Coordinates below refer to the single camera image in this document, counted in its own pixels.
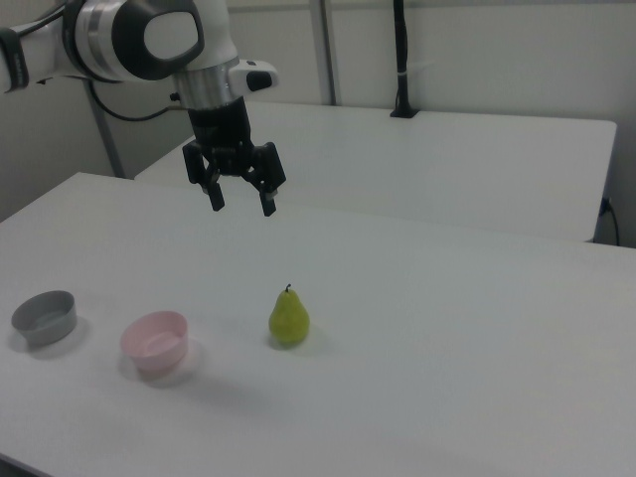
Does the yellow-green ball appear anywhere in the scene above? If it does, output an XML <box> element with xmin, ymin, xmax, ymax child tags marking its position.
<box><xmin>268</xmin><ymin>282</ymin><xmax>312</xmax><ymax>348</ymax></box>

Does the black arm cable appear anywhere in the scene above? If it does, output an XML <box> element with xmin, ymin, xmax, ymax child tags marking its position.
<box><xmin>88</xmin><ymin>79</ymin><xmax>189</xmax><ymax>122</ymax></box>

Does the white side table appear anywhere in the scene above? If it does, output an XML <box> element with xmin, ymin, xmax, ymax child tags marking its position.
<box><xmin>133</xmin><ymin>101</ymin><xmax>618</xmax><ymax>243</ymax></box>

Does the black wall cable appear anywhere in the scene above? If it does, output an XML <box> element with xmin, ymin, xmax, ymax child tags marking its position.
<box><xmin>598</xmin><ymin>197</ymin><xmax>622</xmax><ymax>245</ymax></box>

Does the grey bowl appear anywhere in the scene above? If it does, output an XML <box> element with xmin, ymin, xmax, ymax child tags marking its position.
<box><xmin>11</xmin><ymin>290</ymin><xmax>79</xmax><ymax>348</ymax></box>

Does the black pole with clamp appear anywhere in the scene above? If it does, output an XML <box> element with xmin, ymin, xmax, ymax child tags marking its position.
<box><xmin>390</xmin><ymin>0</ymin><xmax>421</xmax><ymax>119</ymax></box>

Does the pink bowl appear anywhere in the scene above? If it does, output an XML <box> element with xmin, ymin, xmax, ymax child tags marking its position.
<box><xmin>119</xmin><ymin>310</ymin><xmax>190</xmax><ymax>382</ymax></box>

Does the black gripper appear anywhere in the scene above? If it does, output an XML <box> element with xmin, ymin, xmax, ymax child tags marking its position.
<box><xmin>181</xmin><ymin>96</ymin><xmax>289</xmax><ymax>218</ymax></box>

